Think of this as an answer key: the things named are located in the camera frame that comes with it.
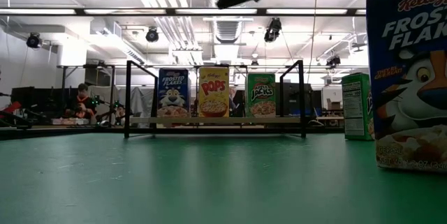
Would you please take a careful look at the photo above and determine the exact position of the person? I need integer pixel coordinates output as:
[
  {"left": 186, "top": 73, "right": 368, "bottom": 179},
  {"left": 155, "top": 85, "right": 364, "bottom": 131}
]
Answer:
[
  {"left": 64, "top": 83, "right": 98, "bottom": 120},
  {"left": 114, "top": 104, "right": 127, "bottom": 122}
]

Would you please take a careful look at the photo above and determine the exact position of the green Apple Jacks cereal box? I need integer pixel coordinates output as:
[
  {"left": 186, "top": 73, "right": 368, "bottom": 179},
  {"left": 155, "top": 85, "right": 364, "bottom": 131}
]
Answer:
[
  {"left": 245, "top": 73, "right": 277, "bottom": 119},
  {"left": 341, "top": 72, "right": 374, "bottom": 142}
]

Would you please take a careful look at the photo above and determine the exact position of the black ceiling light rail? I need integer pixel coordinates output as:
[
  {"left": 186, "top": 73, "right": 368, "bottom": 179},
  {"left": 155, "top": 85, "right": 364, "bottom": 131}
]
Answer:
[{"left": 0, "top": 6, "right": 367, "bottom": 17}]

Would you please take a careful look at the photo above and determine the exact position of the cardboard box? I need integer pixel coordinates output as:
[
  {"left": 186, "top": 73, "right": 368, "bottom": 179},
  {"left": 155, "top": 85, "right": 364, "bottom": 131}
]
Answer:
[{"left": 326, "top": 98, "right": 343, "bottom": 112}]

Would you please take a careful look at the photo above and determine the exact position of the yellow Pops cereal box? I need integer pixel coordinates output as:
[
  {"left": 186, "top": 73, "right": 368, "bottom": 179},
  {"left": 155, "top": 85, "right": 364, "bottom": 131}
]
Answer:
[{"left": 198, "top": 66, "right": 230, "bottom": 118}]

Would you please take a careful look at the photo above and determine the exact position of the black monitor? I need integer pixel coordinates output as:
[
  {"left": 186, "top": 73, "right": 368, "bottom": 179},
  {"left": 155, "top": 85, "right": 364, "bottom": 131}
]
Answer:
[{"left": 10, "top": 87, "right": 71, "bottom": 113}]

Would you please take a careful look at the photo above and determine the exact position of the black metal rig frame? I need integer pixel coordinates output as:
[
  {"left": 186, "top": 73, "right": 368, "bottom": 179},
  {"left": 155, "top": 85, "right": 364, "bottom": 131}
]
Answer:
[{"left": 57, "top": 64, "right": 116, "bottom": 124}]

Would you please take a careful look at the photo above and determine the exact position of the wooden shelf with black frame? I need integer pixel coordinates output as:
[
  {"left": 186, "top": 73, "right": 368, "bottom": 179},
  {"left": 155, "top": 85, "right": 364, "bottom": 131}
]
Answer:
[{"left": 124, "top": 59, "right": 307, "bottom": 140}]

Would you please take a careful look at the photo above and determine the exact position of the black ceiling spotlight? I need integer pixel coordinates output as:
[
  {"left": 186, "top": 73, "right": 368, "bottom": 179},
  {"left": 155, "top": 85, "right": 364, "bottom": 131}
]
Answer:
[
  {"left": 263, "top": 17, "right": 283, "bottom": 43},
  {"left": 326, "top": 55, "right": 342, "bottom": 68},
  {"left": 145, "top": 27, "right": 160, "bottom": 43},
  {"left": 26, "top": 32, "right": 43, "bottom": 50}
]

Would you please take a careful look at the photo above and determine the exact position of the black metal table frame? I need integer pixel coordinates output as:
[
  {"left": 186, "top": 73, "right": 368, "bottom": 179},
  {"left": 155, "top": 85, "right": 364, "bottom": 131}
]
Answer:
[{"left": 0, "top": 126, "right": 345, "bottom": 140}]

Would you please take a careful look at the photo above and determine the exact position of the blue Frosted Flakes cereal box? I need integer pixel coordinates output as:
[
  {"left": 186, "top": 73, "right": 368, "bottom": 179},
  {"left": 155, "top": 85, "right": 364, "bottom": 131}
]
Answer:
[
  {"left": 365, "top": 0, "right": 447, "bottom": 173},
  {"left": 157, "top": 68, "right": 192, "bottom": 119}
]

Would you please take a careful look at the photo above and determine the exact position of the white cloth cover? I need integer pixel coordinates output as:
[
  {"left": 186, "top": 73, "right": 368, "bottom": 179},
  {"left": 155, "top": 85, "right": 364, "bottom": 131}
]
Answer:
[{"left": 117, "top": 86, "right": 156, "bottom": 119}]

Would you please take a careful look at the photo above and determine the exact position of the black cabinet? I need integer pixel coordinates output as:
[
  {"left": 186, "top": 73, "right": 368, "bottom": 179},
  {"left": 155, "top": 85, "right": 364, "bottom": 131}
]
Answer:
[{"left": 275, "top": 82, "right": 324, "bottom": 117}]

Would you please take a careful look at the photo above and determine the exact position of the green table mat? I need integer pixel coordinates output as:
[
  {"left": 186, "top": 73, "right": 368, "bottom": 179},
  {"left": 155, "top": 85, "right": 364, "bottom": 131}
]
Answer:
[{"left": 0, "top": 133, "right": 447, "bottom": 224}]

